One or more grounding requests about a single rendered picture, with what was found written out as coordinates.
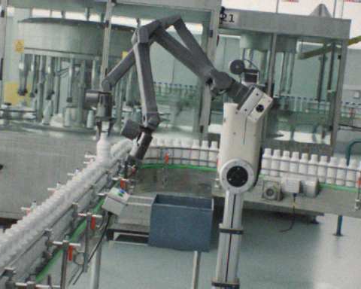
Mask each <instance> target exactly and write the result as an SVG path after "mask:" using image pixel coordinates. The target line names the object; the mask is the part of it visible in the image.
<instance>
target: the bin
mask: <svg viewBox="0 0 361 289"><path fill-rule="evenodd" d="M130 197H132V198H138V199H153V201H152V203H151V205H147V204H140V203H134V202H127V203H126V204H129V205H146V206H151V210H150V211H151V213H150V232H149V239H148V245H147V244H141V243H129V242H118V241H112V240H109V244H108V250H109V249H110V248H111V247H112V245H113V244H114V243H115V242H116V243H129V244H135V245H146V246H153V247H160V248H170V249H178V250H189V251H201V252H207V253H208V250H209V245H210V238H211V220H212V214H213V212H214V199H204V198H198V197H191V196H180V195H167V194H161V193H156V195H155V196H154V198H149V197H143V196H130ZM119 234H126V235H132V236H144V235H138V234H132V233H114V240H115V239H116V238H117V237H118V236H119Z"/></svg>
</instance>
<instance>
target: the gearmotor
mask: <svg viewBox="0 0 361 289"><path fill-rule="evenodd" d="M319 188H320V179H319V178H314V177H309V176H305V175H295V174H293V175H292V174H288V173H286V174H283V176H282V178H276V177H271V176H268V177H264V178H263V181H262V191H261V197H260V200H261V201H265V202H266V203H267V204H269V203H270V202H277V203H279V202H280V201H281V202H282V199H283V194H288V195H293V196H294V199H293V222H292V226H293V223H294V220H295V197H296V196H305V197H309V198H313V199H315V198H316V197H317V194H318V192H319ZM292 226H291V227H290V228H289V229H288V230H291V229H292ZM288 230H280V232H285V231H288Z"/></svg>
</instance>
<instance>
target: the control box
mask: <svg viewBox="0 0 361 289"><path fill-rule="evenodd" d="M116 192H119V189H117V188H115V187H113V188H112V189H111V191H110V192H108V196H107V197H106V199H105V202H104V204H103V206H102V208H105V209H107V210H108V213H107V215H106V218H105V220H104V221H103V222H102V224H101V225H100V226H99V227H98V229H97V230H95V232H94V233H93V234H92V235H90V242H91V240H93V238H94V237H95V236H96V234H97V233H98V232H99V230H101V229H102V227H103V226H104V225H105V224H106V223H107V224H106V226H105V231H106V229H107V227H108V222H109V219H110V216H112V214H113V213H114V214H116V215H121V213H122V212H123V209H124V208H125V207H126V203H127V202H128V200H129V197H130V195H129V194H127V193H126V192H125V193H123V195H119V194H117V193H116ZM105 231H104V232H103V234H102V237H101V239H100V240H99V243H98V245H97V247H96V248H95V250H94V252H93V253H92V255H91V258H92V257H93V255H94V253H95V252H96V250H97V248H98V246H99V244H100V243H101V241H102V238H103V236H104V235H105ZM89 246H90V243H89ZM91 258H90V259H89V260H88V263H89V262H90V261H91ZM82 273H83V270H82V271H80V275H81V274H82ZM80 275H78V277H77V278H76V280H75V281H74V282H73V285H75V283H76V282H77V280H78V279H79V278H80Z"/></svg>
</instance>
